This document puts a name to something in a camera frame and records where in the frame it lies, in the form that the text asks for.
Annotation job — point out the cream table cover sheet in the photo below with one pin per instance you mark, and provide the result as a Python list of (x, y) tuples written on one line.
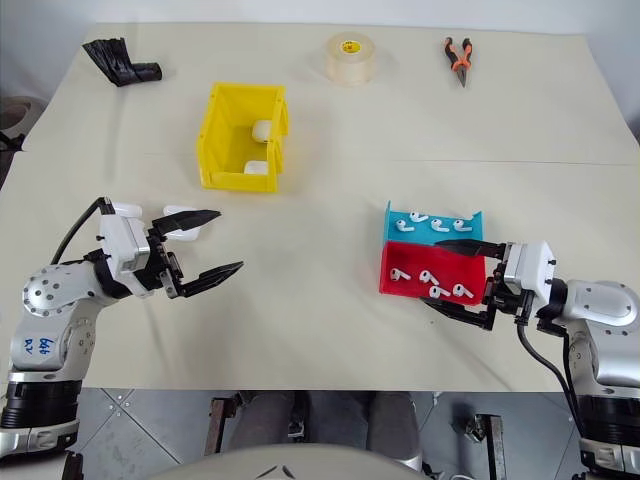
[(325, 325)]

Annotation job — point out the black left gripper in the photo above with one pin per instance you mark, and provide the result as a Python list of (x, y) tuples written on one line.
[(161, 272)]

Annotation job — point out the white wireless earbud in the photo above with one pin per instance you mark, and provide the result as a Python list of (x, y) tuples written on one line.
[(439, 292), (439, 225), (404, 228), (462, 224), (417, 217), (428, 276), (462, 290), (398, 274)]

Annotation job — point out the black plastic bag roll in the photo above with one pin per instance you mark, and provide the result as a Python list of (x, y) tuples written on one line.
[(117, 62)]

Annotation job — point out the yellow plastic bin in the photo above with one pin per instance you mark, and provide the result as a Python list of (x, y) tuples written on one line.
[(220, 145)]

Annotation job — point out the rusty metal frame post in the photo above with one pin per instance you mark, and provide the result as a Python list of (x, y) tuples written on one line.
[(220, 425), (495, 445)]

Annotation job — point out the red plastic tray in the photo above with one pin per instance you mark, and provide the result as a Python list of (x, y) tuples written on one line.
[(440, 262)]

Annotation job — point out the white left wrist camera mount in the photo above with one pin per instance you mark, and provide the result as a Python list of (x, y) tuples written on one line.
[(120, 245)]

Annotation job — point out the grey round object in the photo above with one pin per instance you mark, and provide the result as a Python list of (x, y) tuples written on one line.
[(17, 112)]

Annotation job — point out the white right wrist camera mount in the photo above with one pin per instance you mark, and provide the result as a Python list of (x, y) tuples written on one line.
[(530, 270)]

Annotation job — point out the clear adhesive tape roll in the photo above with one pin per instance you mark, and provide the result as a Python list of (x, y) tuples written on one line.
[(350, 62)]

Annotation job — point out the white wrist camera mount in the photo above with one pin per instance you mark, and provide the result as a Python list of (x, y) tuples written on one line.
[(530, 270), (120, 245)]

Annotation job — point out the blue plastic tray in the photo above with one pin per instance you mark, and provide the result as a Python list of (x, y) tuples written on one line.
[(425, 235)]

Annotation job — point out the orange black pliers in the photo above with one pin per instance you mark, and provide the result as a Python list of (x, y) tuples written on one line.
[(460, 62)]

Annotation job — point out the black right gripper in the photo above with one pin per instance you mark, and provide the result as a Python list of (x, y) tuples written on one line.
[(510, 302)]

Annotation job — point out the white rounded robot torso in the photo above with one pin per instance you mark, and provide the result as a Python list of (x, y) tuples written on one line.
[(225, 465)]

